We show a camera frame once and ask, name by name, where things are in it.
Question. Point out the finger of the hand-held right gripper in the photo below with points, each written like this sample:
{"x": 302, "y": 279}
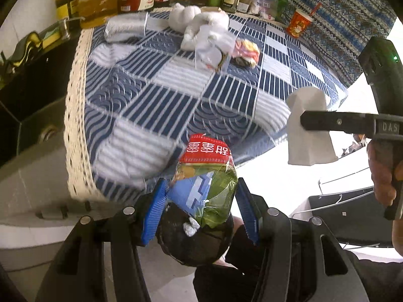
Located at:
{"x": 333, "y": 121}

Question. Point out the colourful crumpled wrapper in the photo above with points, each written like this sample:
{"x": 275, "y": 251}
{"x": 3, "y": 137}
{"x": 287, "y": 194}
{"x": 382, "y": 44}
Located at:
{"x": 247, "y": 50}

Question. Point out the small seasoning jar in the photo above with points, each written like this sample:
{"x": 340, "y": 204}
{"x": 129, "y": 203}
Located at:
{"x": 244, "y": 3}

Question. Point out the white tissue paper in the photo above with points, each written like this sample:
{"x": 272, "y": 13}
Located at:
{"x": 310, "y": 148}

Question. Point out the blue white patterned tablecloth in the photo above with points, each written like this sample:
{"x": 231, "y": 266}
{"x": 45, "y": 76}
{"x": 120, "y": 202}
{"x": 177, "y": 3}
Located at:
{"x": 157, "y": 100}

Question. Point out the person's right hand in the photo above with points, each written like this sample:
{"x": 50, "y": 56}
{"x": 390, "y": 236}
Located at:
{"x": 382, "y": 176}

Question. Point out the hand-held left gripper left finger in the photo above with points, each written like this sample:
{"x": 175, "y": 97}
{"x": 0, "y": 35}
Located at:
{"x": 154, "y": 210}

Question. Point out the blue geometric patterned cloth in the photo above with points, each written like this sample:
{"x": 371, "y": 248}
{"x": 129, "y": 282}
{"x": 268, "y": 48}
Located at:
{"x": 340, "y": 22}

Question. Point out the person's right forearm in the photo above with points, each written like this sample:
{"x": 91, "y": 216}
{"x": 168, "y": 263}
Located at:
{"x": 398, "y": 236}

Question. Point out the clear plastic bag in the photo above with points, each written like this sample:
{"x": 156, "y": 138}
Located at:
{"x": 209, "y": 55}

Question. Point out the green yellow sponge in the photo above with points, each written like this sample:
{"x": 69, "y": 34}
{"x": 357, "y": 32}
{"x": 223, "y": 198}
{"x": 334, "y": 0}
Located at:
{"x": 52, "y": 37}

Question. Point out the black sink basin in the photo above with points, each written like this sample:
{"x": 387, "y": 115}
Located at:
{"x": 31, "y": 78}

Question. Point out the person's leg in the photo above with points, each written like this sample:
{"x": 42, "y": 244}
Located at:
{"x": 237, "y": 221}

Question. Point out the large cooking oil bottle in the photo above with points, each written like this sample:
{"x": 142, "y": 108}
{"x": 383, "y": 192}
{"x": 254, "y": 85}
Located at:
{"x": 96, "y": 6}

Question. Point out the red paper cup with straw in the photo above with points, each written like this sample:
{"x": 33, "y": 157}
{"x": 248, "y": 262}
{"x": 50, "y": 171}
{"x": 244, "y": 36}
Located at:
{"x": 297, "y": 25}

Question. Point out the white towel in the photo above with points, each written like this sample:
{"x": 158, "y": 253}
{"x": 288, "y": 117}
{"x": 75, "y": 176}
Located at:
{"x": 204, "y": 25}

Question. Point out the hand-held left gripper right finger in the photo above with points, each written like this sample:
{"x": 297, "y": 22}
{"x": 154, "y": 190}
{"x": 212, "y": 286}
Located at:
{"x": 248, "y": 210}

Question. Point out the red label snack packet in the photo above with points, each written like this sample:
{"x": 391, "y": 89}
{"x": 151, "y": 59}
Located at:
{"x": 204, "y": 188}

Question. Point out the silver foil pouch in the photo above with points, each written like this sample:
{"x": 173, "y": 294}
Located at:
{"x": 126, "y": 28}

